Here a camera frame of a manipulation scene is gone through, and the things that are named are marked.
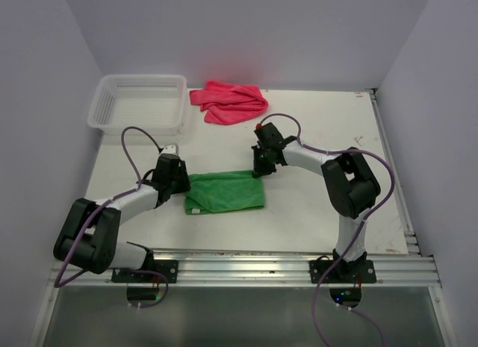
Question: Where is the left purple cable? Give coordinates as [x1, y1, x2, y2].
[54, 126, 169, 288]

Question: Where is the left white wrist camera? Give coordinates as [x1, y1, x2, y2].
[160, 143, 179, 157]

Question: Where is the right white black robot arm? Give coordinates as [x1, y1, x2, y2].
[252, 122, 381, 282]

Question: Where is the pink towel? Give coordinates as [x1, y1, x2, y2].
[189, 81, 269, 125]

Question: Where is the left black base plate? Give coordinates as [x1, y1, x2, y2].
[111, 260, 179, 284]

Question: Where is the white plastic basket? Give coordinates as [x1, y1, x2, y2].
[87, 75, 187, 135]

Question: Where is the aluminium mounting rail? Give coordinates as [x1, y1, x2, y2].
[48, 249, 441, 288]

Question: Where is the green towel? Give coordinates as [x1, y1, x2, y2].
[184, 170, 265, 215]

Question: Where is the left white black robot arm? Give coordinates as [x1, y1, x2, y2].
[53, 153, 190, 282]

